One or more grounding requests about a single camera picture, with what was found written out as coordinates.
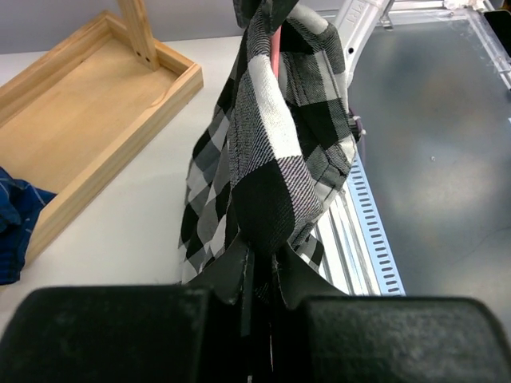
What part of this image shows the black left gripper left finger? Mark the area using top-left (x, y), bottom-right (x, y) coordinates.
top-left (1, 239), bottom-right (250, 382)

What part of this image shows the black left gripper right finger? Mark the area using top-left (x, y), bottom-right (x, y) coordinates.
top-left (273, 247), bottom-right (510, 382)

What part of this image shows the black white checkered shirt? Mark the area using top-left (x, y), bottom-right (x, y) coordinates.
top-left (178, 5), bottom-right (358, 282)

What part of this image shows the pink wire hanger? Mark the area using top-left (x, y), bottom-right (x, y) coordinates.
top-left (270, 27), bottom-right (281, 77)

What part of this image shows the blue plaid shirt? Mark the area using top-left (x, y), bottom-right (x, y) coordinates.
top-left (1, 168), bottom-right (56, 286)

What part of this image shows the aluminium mounting rail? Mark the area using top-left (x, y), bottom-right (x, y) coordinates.
top-left (315, 188), bottom-right (382, 296)

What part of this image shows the slotted grey cable duct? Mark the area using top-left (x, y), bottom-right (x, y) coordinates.
top-left (347, 155), bottom-right (406, 296)

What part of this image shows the wooden clothes rack frame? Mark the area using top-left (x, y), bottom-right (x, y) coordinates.
top-left (1, 1), bottom-right (204, 261)

